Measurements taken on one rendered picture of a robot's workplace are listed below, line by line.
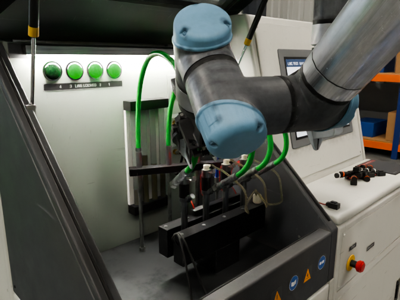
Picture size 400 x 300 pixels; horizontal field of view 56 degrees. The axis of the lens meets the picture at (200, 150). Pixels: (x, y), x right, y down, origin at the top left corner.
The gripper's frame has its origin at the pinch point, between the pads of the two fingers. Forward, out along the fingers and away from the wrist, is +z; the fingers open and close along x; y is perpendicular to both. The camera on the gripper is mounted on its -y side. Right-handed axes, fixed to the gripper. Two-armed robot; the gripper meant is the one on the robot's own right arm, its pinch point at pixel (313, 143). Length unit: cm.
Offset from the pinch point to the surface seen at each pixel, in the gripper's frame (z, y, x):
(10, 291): 45, -63, -47
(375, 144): 105, -170, 492
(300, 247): 28.3, -4.2, 5.1
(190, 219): 25.2, -30.7, -8.1
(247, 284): 28.3, -3.5, -16.7
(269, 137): 1.3, -13.9, 3.5
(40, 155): 1, -33, -46
